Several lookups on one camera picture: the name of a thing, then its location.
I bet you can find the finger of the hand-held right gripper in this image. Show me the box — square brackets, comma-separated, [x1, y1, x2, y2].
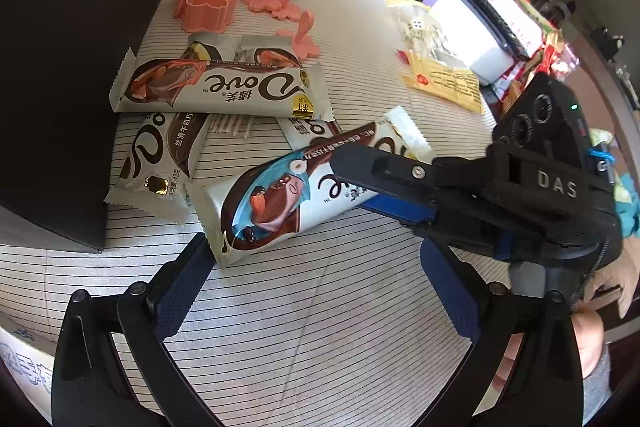
[329, 142, 437, 214]
[357, 197, 436, 225]

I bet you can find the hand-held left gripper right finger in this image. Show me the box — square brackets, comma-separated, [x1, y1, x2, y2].
[419, 238, 585, 427]

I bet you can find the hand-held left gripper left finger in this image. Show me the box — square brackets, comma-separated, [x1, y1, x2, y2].
[50, 232, 226, 427]

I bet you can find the blue picture chocolate bar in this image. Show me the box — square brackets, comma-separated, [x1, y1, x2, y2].
[187, 106, 433, 269]

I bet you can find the yellow picture chocolate bar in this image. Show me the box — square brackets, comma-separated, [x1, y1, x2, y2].
[186, 32, 302, 68]

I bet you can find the black box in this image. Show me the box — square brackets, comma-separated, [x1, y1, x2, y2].
[0, 0, 192, 254]

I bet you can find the person's right forearm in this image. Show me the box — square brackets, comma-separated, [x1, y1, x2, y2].
[570, 311, 615, 427]

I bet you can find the person's right hand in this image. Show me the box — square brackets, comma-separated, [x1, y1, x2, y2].
[584, 251, 640, 321]

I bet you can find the white chocolate bar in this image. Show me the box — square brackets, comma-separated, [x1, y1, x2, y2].
[276, 116, 342, 152]

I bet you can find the teal cloth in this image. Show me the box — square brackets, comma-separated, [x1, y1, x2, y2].
[612, 129, 640, 235]

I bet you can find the yellow paper packet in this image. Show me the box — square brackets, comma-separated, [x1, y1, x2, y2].
[401, 51, 484, 114]

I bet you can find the heap of red packets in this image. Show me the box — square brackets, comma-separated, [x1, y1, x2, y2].
[477, 0, 583, 112]

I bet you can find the brown swirl chocolate bar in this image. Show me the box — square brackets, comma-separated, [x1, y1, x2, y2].
[104, 109, 212, 229]

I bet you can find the striped white cloth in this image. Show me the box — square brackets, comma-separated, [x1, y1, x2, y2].
[0, 0, 497, 427]

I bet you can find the clear plastic bag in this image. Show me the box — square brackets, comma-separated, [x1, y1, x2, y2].
[387, 0, 453, 60]

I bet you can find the orange plastic toy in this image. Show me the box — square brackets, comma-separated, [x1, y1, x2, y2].
[276, 9, 322, 58]

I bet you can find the white container with purple lid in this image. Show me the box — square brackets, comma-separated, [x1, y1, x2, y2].
[422, 0, 545, 86]

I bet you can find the white printed box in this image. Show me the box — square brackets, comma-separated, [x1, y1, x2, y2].
[0, 326, 55, 424]

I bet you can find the orange picture chocolate bar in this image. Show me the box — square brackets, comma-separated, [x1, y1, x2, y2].
[109, 47, 335, 122]

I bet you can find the pink flower-shaped cup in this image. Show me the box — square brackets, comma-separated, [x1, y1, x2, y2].
[172, 0, 237, 34]

